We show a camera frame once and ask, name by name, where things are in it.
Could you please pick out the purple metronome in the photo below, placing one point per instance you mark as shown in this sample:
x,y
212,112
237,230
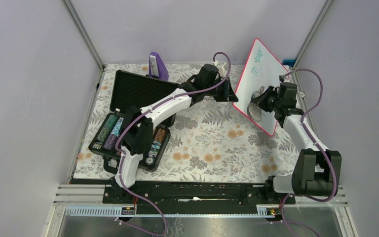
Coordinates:
x,y
157,68

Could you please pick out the pink framed whiteboard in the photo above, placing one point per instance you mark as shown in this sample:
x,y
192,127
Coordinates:
x,y
262,69

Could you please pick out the blue corner block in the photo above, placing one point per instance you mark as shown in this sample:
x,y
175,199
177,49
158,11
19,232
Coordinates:
x,y
289,62

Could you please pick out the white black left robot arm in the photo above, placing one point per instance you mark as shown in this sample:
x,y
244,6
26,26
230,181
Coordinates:
x,y
156,111

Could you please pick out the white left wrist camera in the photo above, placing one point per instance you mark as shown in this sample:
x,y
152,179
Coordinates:
x,y
222,67

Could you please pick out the black poker chip case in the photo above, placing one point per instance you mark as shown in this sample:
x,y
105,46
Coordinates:
x,y
130,93

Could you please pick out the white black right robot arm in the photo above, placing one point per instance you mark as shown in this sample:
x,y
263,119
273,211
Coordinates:
x,y
317,169

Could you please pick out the grey round scrubber pad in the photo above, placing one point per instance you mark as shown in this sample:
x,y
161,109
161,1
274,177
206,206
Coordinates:
x,y
254,111

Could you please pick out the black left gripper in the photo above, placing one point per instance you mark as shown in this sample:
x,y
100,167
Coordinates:
x,y
228,94

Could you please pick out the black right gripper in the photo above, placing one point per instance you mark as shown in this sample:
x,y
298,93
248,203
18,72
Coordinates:
x,y
260,100

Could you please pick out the floral table mat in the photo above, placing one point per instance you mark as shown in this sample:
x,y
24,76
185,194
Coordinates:
x,y
210,142

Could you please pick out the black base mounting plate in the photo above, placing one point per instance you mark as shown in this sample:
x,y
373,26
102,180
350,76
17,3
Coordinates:
x,y
193,197

